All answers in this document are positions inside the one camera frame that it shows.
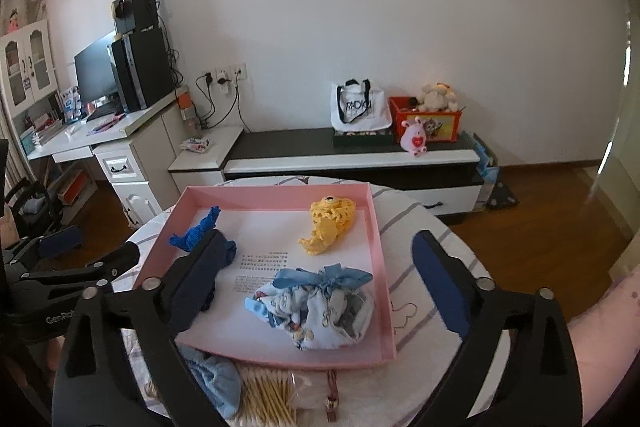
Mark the white striped quilt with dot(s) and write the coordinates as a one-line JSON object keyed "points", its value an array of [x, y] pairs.
{"points": [[430, 217]]}

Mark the red toy box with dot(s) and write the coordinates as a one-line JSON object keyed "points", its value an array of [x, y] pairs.
{"points": [[440, 127]]}

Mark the light blue plush headband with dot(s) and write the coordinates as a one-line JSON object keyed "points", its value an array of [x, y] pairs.
{"points": [[215, 382]]}

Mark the small printed packet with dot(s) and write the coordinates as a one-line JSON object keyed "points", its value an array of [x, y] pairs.
{"points": [[196, 145]]}

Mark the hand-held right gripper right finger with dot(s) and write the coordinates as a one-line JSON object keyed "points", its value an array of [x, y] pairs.
{"points": [[440, 282]]}

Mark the blue knitted toy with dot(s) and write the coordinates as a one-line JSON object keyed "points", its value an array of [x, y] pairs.
{"points": [[195, 237]]}

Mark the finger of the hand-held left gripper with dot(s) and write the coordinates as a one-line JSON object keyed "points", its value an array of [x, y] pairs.
{"points": [[117, 262], [60, 242]]}

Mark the yellow knitted toy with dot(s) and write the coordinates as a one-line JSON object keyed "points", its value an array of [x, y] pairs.
{"points": [[330, 222]]}

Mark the small doll figure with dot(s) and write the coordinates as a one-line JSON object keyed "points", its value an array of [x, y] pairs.
{"points": [[15, 21]]}

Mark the black computer monitor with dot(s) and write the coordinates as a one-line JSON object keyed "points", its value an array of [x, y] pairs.
{"points": [[95, 72]]}

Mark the pink heart figure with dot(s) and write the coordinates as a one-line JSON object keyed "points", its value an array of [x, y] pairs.
{"points": [[415, 138]]}

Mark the black and white tv stand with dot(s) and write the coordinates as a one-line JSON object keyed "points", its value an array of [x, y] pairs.
{"points": [[310, 152]]}

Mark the pink cardboard box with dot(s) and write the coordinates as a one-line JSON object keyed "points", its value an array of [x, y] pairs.
{"points": [[270, 217]]}

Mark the stack of books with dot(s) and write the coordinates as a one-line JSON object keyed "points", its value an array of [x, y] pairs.
{"points": [[42, 134]]}

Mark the white low side table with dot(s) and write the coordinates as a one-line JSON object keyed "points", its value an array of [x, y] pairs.
{"points": [[210, 157]]}

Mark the white desk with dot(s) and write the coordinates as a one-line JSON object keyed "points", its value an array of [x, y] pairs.
{"points": [[145, 147]]}

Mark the pink stationery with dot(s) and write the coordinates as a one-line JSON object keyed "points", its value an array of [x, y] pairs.
{"points": [[106, 123]]}

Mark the dark dotted floor mat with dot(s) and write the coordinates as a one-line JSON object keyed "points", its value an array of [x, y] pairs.
{"points": [[502, 196]]}

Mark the black computer tower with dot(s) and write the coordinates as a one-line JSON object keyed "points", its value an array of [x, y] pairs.
{"points": [[145, 72]]}

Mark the black box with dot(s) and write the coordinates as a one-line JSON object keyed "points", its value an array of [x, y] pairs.
{"points": [[135, 14]]}

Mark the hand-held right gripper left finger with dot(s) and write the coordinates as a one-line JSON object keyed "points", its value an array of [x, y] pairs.
{"points": [[195, 282]]}

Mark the cream plush toy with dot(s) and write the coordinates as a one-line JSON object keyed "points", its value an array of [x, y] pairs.
{"points": [[437, 97]]}

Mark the white tote bag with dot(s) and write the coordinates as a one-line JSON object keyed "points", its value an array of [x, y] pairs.
{"points": [[360, 107]]}

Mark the white glass door cabinet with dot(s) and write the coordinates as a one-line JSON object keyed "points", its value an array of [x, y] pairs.
{"points": [[30, 67]]}

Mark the blue and white carton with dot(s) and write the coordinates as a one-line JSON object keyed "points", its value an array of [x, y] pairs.
{"points": [[70, 104]]}

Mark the pink floral bed sheet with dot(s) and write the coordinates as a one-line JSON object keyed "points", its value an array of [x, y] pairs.
{"points": [[600, 347]]}

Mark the white wall sockets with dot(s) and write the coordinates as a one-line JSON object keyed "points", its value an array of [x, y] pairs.
{"points": [[225, 72]]}

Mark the bag of cotton swabs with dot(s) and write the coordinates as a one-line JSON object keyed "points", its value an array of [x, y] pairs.
{"points": [[270, 397]]}

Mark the orange storage box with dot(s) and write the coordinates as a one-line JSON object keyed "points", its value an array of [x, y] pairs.
{"points": [[74, 187]]}

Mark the black office chair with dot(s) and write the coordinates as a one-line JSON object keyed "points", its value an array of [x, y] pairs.
{"points": [[35, 207]]}

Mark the orange tag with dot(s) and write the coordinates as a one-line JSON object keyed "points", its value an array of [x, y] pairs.
{"points": [[185, 104]]}

